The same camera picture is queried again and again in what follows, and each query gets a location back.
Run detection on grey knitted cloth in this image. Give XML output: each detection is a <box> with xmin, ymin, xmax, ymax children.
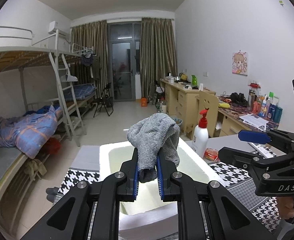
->
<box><xmin>127</xmin><ymin>113</ymin><xmax>180</xmax><ymax>183</ymax></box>

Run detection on person's right hand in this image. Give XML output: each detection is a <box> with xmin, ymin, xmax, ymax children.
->
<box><xmin>277</xmin><ymin>197</ymin><xmax>294</xmax><ymax>219</ymax></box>

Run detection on white papers on desk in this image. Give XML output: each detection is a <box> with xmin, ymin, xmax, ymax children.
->
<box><xmin>239</xmin><ymin>114</ymin><xmax>268</xmax><ymax>131</ymax></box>

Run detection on white remote control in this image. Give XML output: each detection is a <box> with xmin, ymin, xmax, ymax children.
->
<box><xmin>248</xmin><ymin>142</ymin><xmax>277</xmax><ymax>159</ymax></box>

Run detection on blue toiletry bottle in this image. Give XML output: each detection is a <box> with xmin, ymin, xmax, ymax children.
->
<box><xmin>267</xmin><ymin>104</ymin><xmax>283</xmax><ymax>123</ymax></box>

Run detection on white foam box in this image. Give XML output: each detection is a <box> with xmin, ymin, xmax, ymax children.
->
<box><xmin>99</xmin><ymin>137</ymin><xmax>222</xmax><ymax>240</ymax></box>

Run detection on metal thermos flask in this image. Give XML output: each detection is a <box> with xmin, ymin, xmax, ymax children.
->
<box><xmin>247</xmin><ymin>89</ymin><xmax>255</xmax><ymax>112</ymax></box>

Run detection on white lotion pump bottle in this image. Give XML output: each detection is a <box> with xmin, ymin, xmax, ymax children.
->
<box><xmin>191</xmin><ymin>109</ymin><xmax>209</xmax><ymax>158</ymax></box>

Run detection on yellow object on desk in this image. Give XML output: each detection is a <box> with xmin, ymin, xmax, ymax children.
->
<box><xmin>219</xmin><ymin>102</ymin><xmax>231</xmax><ymax>109</ymax></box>

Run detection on red snack packet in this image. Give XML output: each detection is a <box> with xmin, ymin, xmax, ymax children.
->
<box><xmin>203</xmin><ymin>148</ymin><xmax>220</xmax><ymax>162</ymax></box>

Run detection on blue woven basket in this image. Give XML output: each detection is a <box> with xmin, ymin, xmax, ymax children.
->
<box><xmin>173</xmin><ymin>118</ymin><xmax>183</xmax><ymax>126</ymax></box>

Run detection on houndstooth table mat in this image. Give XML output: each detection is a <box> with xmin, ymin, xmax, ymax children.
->
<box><xmin>58</xmin><ymin>142</ymin><xmax>280</xmax><ymax>239</ymax></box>

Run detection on white floor jug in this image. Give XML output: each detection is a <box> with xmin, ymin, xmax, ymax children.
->
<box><xmin>160</xmin><ymin>102</ymin><xmax>167</xmax><ymax>114</ymax></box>

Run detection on wooden smiley chair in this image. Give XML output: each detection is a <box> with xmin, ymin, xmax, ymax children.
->
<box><xmin>198</xmin><ymin>91</ymin><xmax>220</xmax><ymax>138</ymax></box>

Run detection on orange container on floor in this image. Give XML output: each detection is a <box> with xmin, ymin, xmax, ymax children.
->
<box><xmin>140</xmin><ymin>98</ymin><xmax>148</xmax><ymax>107</ymax></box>

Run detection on wooden desk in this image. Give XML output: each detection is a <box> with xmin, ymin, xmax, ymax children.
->
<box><xmin>161</xmin><ymin>79</ymin><xmax>259</xmax><ymax>140</ymax></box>

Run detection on cartoon girl poster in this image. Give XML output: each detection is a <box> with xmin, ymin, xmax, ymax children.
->
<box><xmin>232</xmin><ymin>51</ymin><xmax>248</xmax><ymax>76</ymax></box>

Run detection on green bottle on desk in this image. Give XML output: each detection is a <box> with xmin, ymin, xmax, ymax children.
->
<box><xmin>191</xmin><ymin>75</ymin><xmax>197</xmax><ymax>86</ymax></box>

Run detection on black folding chair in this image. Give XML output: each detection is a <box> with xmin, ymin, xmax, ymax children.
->
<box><xmin>93</xmin><ymin>82</ymin><xmax>114</xmax><ymax>117</ymax></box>

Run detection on right brown curtain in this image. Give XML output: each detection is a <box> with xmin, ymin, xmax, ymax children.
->
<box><xmin>139</xmin><ymin>17</ymin><xmax>177</xmax><ymax>98</ymax></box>

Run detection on brown curtain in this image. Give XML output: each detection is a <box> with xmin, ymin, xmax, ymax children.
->
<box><xmin>71</xmin><ymin>20</ymin><xmax>108</xmax><ymax>95</ymax></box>
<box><xmin>139</xmin><ymin>17</ymin><xmax>177</xmax><ymax>98</ymax></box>

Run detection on blue plaid quilt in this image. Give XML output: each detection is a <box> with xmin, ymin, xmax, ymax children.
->
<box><xmin>0</xmin><ymin>105</ymin><xmax>62</xmax><ymax>159</ymax></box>

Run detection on metal bunk bed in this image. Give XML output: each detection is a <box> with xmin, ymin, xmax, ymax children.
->
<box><xmin>0</xmin><ymin>28</ymin><xmax>96</xmax><ymax>201</ymax></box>

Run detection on glass balcony door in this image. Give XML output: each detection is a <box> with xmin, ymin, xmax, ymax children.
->
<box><xmin>107</xmin><ymin>21</ymin><xmax>141</xmax><ymax>101</ymax></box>

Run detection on left brown curtain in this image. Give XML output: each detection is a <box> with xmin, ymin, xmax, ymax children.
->
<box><xmin>71</xmin><ymin>20</ymin><xmax>108</xmax><ymax>95</ymax></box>

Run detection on white air conditioner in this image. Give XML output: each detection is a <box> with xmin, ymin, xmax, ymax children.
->
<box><xmin>48</xmin><ymin>21</ymin><xmax>68</xmax><ymax>36</ymax></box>

